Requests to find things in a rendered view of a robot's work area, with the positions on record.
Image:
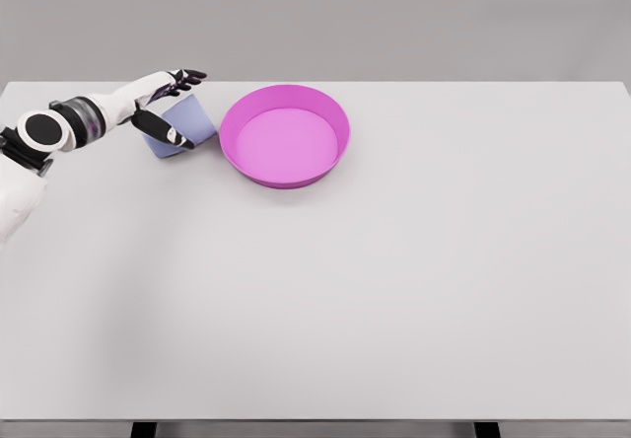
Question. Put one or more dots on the lavender cup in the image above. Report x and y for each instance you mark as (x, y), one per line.
(189, 120)

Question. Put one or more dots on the pink plate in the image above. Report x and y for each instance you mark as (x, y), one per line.
(285, 138)

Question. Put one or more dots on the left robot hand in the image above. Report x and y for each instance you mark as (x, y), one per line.
(148, 88)

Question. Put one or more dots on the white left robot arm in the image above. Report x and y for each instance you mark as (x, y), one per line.
(47, 129)

